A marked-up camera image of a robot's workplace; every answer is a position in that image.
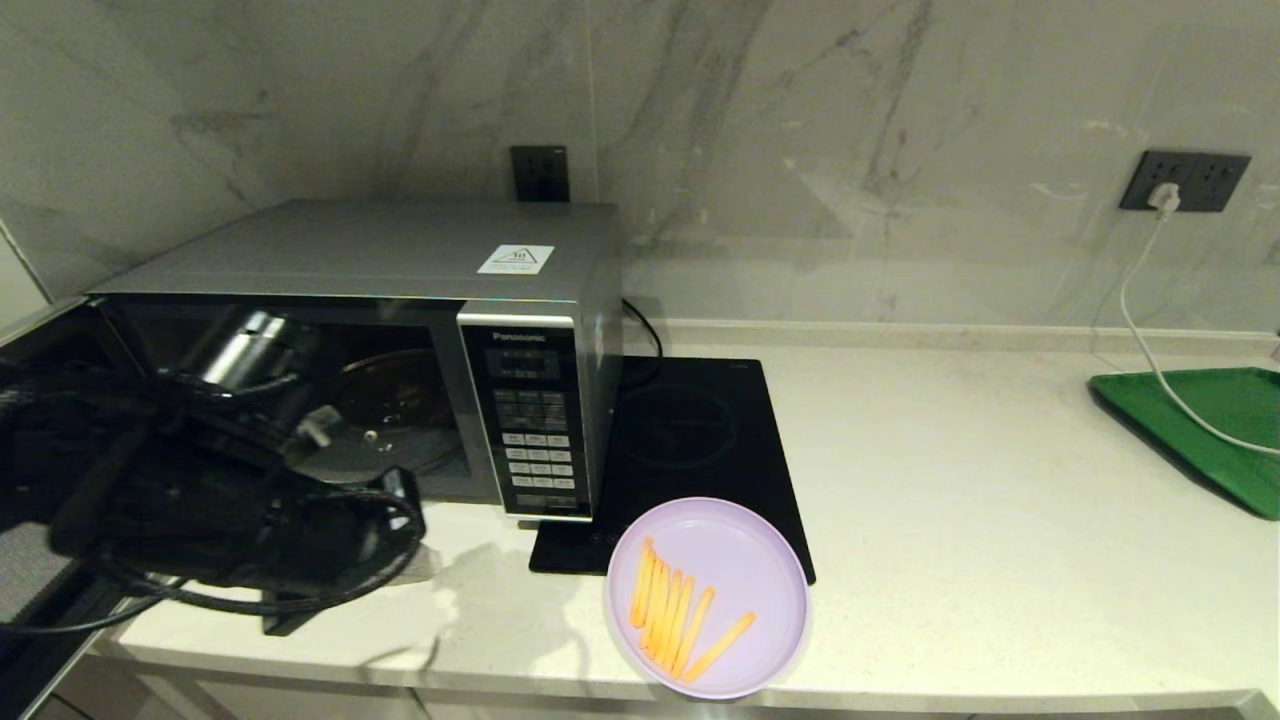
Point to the orange french fry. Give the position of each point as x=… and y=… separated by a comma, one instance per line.
x=720, y=645
x=668, y=615
x=640, y=585
x=679, y=622
x=659, y=608
x=694, y=630
x=650, y=598

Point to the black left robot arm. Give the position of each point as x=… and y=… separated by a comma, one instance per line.
x=130, y=470

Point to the wide black wall socket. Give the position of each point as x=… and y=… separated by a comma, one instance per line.
x=1213, y=181

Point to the silver black microwave door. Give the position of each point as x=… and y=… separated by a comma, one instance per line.
x=30, y=600

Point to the green plastic tray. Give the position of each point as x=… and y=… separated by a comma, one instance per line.
x=1240, y=400

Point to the purple round plate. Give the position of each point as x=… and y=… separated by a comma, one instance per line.
x=750, y=570

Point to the black microwave control panel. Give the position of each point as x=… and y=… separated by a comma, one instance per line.
x=530, y=410

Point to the grey base cabinet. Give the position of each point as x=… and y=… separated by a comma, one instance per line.
x=400, y=705

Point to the small black wall socket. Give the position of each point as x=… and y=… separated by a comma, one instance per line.
x=540, y=174

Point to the silver Panasonic microwave oven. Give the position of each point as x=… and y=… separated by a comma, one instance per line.
x=350, y=250

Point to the white power plug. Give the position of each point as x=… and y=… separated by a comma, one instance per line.
x=1164, y=199

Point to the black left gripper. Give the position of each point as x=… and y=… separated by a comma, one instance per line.
x=310, y=540

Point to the white warning sticker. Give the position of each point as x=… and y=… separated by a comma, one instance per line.
x=515, y=259

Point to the black induction cooktop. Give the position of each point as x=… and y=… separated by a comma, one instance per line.
x=700, y=440

